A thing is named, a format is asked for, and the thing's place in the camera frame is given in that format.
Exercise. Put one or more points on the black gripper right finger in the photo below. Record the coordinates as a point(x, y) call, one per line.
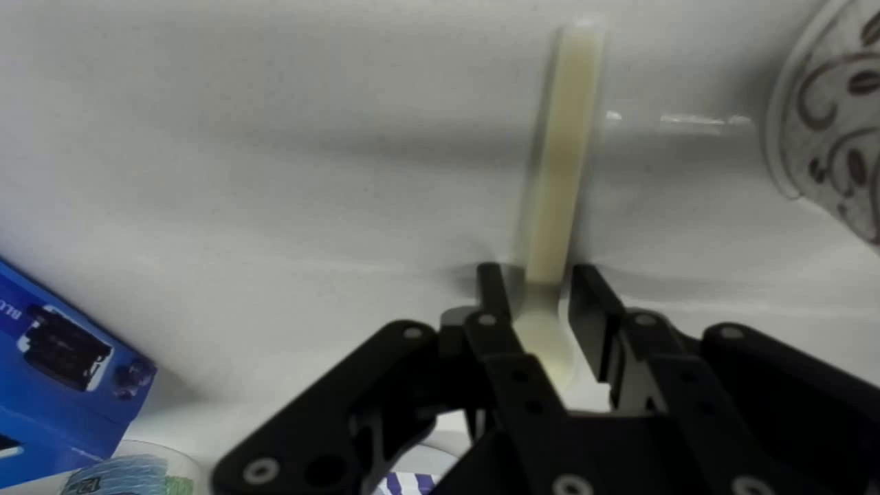
point(732, 402)

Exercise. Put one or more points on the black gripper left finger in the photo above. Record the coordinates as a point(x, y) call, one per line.
point(403, 386)

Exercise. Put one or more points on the cream plastic spoon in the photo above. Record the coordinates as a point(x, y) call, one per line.
point(564, 167)

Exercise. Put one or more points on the paper cup with green print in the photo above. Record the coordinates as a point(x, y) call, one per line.
point(128, 476)

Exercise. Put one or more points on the blue cardboard box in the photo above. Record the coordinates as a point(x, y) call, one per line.
point(55, 402)

